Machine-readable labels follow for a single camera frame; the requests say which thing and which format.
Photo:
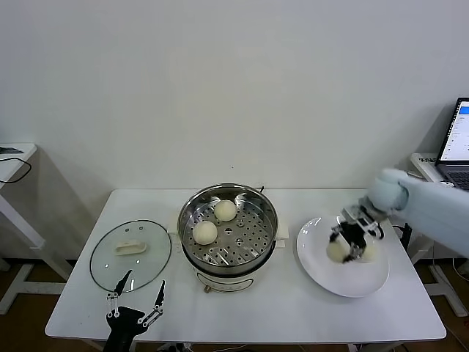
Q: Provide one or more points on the white steamed baozi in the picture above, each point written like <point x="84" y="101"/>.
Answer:
<point x="225" y="211"/>
<point x="205" y="233"/>
<point x="335" y="253"/>
<point x="371" y="253"/>

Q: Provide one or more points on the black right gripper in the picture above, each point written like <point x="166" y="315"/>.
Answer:
<point x="351" y="234"/>

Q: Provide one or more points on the cream electric cooking pot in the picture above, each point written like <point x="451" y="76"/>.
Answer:
<point x="227" y="280"/>

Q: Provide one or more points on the round white plate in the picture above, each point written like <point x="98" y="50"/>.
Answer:
<point x="329" y="278"/>

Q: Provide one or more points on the white side table with laptop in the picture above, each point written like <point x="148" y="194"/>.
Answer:
<point x="421" y="170"/>

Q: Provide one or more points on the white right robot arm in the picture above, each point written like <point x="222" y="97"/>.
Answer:
<point x="421" y="205"/>

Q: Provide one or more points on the dark flat device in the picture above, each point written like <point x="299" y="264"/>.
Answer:
<point x="9" y="149"/>

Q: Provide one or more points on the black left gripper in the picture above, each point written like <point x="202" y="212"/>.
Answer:
<point x="126" y="322"/>

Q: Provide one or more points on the round glass pot lid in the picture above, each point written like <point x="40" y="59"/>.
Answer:
<point x="146" y="264"/>

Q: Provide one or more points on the grey open laptop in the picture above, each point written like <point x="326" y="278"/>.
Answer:
<point x="458" y="139"/>

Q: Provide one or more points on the perforated stainless steel steamer basket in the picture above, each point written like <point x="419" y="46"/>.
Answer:
<point x="242" y="234"/>

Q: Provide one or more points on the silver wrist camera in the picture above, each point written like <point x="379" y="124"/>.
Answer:
<point x="352" y="213"/>

